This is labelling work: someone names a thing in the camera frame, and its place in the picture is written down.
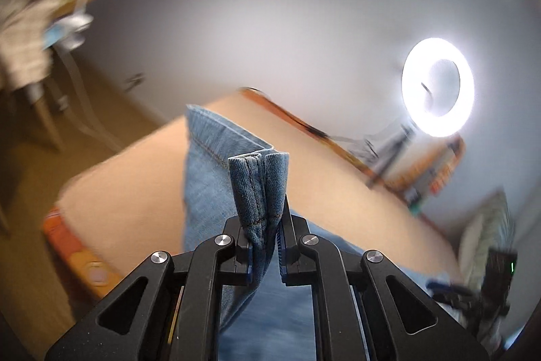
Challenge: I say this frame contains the light blue denim pants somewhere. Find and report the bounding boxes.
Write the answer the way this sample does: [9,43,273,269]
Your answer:
[182,104,453,361]

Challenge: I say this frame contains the beige plaid cloth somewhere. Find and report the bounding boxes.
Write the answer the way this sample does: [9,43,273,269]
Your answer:
[0,0,64,91]

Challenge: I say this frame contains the black power cable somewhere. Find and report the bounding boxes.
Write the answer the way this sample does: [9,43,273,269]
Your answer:
[241,88,381,159]

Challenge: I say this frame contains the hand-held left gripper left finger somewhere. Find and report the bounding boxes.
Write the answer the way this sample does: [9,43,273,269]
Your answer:
[44,215,256,361]

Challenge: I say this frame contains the green striped white pillow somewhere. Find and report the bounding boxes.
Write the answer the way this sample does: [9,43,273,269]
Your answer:
[458,187,517,288]

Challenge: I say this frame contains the white lamp cable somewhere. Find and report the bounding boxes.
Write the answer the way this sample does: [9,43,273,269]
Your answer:
[54,47,116,147]

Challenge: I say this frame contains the wooden chair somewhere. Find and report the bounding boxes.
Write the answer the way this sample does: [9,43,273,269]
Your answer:
[23,44,65,152]

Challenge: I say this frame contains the black phone holder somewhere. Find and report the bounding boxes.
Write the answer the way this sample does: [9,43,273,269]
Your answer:
[419,80,436,108]

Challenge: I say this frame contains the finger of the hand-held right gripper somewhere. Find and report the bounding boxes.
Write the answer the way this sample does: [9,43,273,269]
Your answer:
[427,278,480,304]

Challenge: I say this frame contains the white ring light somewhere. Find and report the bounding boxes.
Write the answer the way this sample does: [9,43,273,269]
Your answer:
[401,37,475,137]

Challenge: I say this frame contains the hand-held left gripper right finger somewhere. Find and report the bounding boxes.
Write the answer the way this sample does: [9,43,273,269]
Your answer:
[276,196,491,361]

